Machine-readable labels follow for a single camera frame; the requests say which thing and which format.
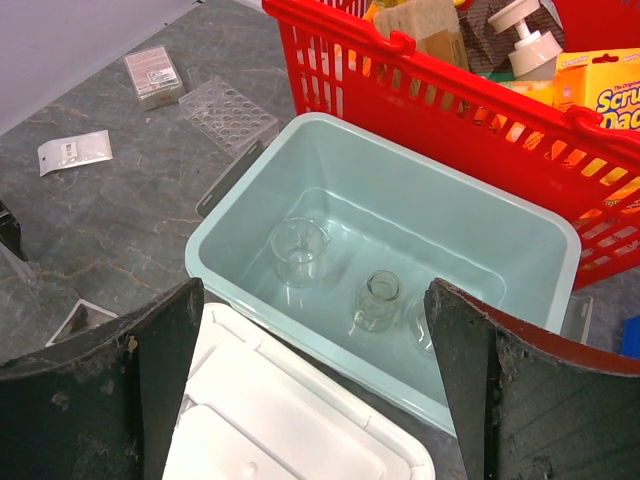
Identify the clear test tube rack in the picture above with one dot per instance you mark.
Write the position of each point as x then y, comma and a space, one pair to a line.
232, 121

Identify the black powder sachet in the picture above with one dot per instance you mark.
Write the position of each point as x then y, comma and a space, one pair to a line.
84, 316

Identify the light teal plastic bin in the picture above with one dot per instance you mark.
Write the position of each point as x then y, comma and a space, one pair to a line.
385, 207

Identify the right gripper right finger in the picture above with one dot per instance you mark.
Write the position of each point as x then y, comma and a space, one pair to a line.
527, 403

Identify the white bin lid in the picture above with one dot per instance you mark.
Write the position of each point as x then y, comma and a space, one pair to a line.
253, 409

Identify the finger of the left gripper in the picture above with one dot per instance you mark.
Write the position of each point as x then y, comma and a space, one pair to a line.
10, 233

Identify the blue compartment tray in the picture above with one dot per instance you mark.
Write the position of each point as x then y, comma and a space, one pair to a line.
630, 340

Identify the clear glass test tube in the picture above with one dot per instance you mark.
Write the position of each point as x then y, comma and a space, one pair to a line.
194, 77

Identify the red plastic shopping basket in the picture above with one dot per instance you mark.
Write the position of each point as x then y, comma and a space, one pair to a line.
563, 161

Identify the small glass vial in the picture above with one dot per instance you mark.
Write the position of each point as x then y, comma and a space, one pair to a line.
377, 301

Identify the small glass beaker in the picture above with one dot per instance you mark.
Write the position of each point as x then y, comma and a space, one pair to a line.
299, 245

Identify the orange Scrub Daddy box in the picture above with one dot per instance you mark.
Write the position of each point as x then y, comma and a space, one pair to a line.
605, 81

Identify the white pump bottle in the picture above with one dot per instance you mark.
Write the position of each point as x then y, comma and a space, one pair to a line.
534, 54

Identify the brown cardboard box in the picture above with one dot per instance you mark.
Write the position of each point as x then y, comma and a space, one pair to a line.
433, 24

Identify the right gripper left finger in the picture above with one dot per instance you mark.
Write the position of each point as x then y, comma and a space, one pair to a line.
103, 404

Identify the white powder sachet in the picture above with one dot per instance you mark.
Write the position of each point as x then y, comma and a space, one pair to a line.
65, 153

